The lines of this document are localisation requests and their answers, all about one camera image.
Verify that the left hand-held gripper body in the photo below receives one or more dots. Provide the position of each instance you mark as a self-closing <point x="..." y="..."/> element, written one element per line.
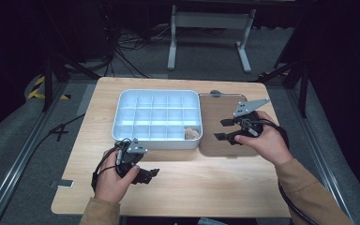
<point x="131" y="157"/>

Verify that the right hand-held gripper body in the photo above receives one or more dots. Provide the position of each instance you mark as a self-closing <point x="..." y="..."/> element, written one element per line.
<point x="250" y="125"/>

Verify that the beige sock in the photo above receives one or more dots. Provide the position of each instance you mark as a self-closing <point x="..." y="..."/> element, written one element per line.
<point x="192" y="133"/>

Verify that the white divided storage box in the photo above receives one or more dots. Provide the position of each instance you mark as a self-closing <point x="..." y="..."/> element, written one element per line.
<point x="157" y="115"/>

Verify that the person's right hand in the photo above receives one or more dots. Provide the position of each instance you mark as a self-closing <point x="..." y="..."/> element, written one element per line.
<point x="272" y="143"/>

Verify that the person's left hand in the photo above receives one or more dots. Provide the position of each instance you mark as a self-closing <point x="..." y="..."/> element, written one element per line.
<point x="109" y="184"/>

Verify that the grey round knob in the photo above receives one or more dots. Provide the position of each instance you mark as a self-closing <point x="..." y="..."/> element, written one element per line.
<point x="215" y="92"/>

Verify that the black tripod stand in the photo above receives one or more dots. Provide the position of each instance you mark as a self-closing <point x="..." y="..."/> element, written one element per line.
<point x="48" y="81"/>
<point x="303" y="84"/>

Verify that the grey flat floor strip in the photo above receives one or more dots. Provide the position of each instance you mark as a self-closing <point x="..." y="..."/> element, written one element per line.
<point x="86" y="100"/>

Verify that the white metal stand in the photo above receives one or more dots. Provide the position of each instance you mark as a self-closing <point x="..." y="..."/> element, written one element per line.
<point x="211" y="21"/>

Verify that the yellow black hazard tape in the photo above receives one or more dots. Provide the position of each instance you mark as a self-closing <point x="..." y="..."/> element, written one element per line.
<point x="36" y="92"/>

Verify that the aluminium floor rail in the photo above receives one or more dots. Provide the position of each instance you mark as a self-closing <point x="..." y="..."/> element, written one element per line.
<point x="22" y="156"/>
<point x="318" y="150"/>

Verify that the small metal table bracket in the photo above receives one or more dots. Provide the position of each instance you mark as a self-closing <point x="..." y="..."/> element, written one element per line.
<point x="62" y="183"/>

